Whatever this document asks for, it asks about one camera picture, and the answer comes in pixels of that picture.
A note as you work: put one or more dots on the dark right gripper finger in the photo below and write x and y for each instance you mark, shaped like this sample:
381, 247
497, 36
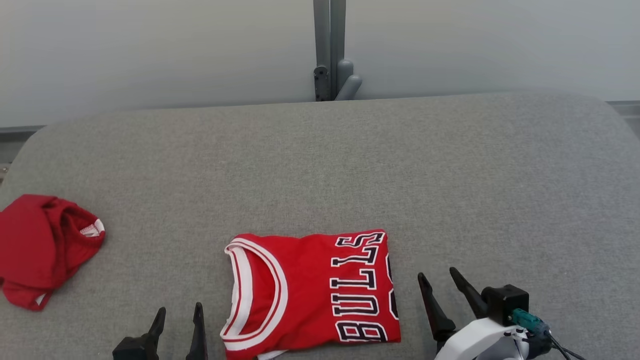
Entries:
436, 312
470, 295

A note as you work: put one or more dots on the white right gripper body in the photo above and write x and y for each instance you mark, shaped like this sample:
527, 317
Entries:
480, 342

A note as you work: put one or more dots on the red mesh basketball shorts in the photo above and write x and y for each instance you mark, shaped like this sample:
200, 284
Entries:
35, 245

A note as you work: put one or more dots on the grey metal partition post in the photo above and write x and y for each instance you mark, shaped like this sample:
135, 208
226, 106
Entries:
330, 30

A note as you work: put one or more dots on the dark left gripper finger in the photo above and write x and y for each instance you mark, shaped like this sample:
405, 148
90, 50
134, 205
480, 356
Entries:
157, 327
198, 335

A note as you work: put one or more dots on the black hinge bracket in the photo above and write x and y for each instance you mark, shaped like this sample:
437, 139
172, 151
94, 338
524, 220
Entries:
321, 84

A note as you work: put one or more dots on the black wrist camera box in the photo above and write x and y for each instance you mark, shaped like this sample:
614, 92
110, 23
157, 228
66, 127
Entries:
505, 302
132, 350

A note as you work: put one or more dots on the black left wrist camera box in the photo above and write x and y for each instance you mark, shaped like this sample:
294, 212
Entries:
132, 350

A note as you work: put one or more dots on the red white basketball jersey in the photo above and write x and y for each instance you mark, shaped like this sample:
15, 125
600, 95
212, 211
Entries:
305, 295

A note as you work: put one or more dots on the grey partition base rail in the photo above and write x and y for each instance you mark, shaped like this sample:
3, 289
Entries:
17, 131
625, 107

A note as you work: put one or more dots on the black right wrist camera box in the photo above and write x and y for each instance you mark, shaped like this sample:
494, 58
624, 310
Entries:
505, 302

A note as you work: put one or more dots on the grey fabric sofa cushion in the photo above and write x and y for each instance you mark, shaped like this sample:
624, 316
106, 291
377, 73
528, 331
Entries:
320, 175

